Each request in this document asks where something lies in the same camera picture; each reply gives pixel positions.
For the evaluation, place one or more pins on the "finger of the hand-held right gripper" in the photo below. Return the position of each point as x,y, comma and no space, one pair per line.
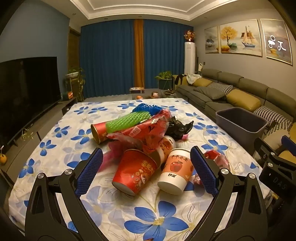
260,148
289,146

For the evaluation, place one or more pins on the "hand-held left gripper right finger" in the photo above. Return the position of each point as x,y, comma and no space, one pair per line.
204,171

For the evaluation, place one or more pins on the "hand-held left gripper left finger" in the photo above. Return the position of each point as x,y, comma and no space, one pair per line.
90,171

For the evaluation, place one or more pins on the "grey plastic bin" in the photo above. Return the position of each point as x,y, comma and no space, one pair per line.
240,132

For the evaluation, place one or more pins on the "white apple print cup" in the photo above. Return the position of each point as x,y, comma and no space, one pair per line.
173,171

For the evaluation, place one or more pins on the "red cylindrical can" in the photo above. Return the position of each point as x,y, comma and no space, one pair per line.
99,132

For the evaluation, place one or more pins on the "black plastic bag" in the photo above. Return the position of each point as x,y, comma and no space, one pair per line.
178,128

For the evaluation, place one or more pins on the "red plastic bag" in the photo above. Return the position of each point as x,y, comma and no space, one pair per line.
143,132

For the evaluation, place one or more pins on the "large yellow cushion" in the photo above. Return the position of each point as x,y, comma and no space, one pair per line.
289,154

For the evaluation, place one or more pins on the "pink crumpled wrapper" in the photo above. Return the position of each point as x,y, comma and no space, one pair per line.
196,179

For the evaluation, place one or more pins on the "light grey cushion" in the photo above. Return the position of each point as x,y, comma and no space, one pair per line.
274,140

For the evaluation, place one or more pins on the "red crumpled wrapper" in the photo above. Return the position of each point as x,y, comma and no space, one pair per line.
211,154

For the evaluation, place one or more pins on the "houndstooth cushion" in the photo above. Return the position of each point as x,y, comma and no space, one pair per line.
223,87
272,115
277,129

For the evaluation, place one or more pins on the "pink plastic bag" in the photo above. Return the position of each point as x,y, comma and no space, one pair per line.
111,157

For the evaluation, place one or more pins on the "red paper cup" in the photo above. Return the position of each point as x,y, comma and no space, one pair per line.
134,171

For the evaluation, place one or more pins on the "blue floral cloth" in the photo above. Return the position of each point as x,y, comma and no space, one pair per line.
115,208

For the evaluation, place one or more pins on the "white cup brown sleeve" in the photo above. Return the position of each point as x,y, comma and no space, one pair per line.
166,146

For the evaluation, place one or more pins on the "green foam net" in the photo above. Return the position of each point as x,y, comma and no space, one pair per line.
124,121

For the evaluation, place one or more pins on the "dark television cabinet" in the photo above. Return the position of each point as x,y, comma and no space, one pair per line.
67,104

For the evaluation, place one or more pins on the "flat grey cushion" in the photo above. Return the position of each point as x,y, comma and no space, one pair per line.
211,92

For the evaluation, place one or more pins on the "grey sofa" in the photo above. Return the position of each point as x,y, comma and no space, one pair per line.
231,78

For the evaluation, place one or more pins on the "small orange lamp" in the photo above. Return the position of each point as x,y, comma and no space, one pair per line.
69,94

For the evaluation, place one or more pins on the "blue foam net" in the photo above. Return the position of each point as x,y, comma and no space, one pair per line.
145,108

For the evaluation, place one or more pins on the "plant stand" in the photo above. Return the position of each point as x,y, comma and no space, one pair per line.
75,88

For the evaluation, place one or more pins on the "small yellow cushion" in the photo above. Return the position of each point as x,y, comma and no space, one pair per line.
202,82

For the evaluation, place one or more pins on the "white cloth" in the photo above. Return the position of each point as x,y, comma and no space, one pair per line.
193,78

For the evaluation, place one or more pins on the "black jacket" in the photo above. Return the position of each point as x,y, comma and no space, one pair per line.
180,80

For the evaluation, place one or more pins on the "black television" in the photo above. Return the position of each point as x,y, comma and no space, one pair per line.
27,97

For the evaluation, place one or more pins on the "trailing potted plant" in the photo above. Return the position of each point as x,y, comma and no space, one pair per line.
72,74

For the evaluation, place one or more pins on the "potted plant dark pot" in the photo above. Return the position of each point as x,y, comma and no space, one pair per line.
164,78

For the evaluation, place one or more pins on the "grey abstract painting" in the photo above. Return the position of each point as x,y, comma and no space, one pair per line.
276,41

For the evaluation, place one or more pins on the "wooden door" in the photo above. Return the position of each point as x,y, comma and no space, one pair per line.
74,60

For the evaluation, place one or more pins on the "sailboat painting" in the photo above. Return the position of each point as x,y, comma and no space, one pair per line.
240,37

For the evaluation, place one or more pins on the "white standing air conditioner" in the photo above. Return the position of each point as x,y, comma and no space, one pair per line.
189,58

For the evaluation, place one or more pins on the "blue curtain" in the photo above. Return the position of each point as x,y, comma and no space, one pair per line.
166,53
106,58

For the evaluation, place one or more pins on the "small landscape painting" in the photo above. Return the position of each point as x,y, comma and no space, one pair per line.
211,40

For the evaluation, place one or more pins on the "orange curtain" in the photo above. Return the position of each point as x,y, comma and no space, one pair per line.
139,53

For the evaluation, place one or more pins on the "flower bouquet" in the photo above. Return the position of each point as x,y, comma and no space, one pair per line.
189,35

